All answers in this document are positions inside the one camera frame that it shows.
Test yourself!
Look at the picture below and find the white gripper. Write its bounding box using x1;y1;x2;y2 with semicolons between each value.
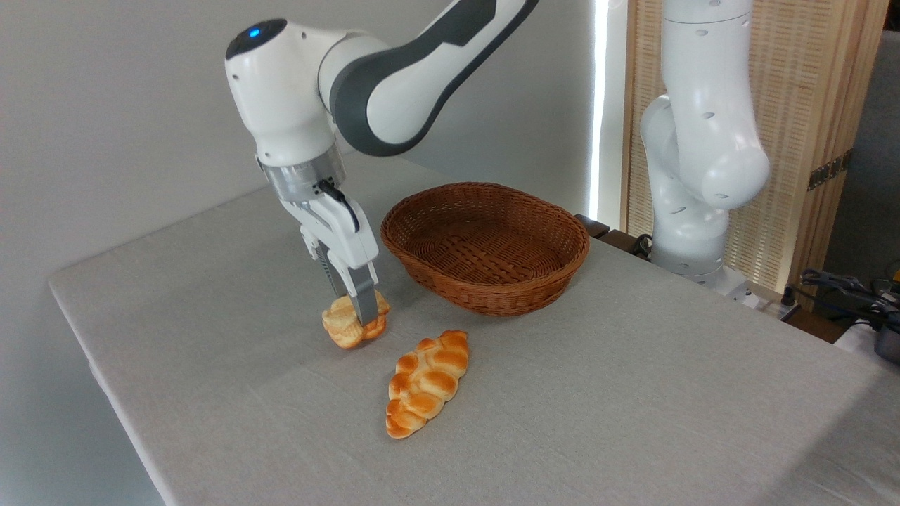
279;195;381;328

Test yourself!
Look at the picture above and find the round puff pastry bread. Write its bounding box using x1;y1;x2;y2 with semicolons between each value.
322;289;391;350

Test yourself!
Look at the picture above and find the braided golden bread loaf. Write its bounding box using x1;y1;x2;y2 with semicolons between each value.
385;330;470;440

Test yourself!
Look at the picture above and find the brown wicker basket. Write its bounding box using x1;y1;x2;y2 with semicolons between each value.
380;182;591;317

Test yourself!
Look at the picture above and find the light grey tablecloth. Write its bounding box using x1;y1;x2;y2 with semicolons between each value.
48;153;900;506

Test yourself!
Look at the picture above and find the black power plug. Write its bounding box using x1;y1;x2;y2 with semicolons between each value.
776;284;802;321

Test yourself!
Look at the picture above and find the metal screen hinge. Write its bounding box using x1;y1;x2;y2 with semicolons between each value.
807;149;854;192

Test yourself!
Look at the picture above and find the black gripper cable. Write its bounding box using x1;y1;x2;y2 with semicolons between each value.
316;179;361;233

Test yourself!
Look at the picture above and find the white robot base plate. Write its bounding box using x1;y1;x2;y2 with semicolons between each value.
700;266;761;309

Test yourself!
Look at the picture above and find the black cable bundle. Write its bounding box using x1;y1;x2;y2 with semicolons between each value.
799;268;900;332

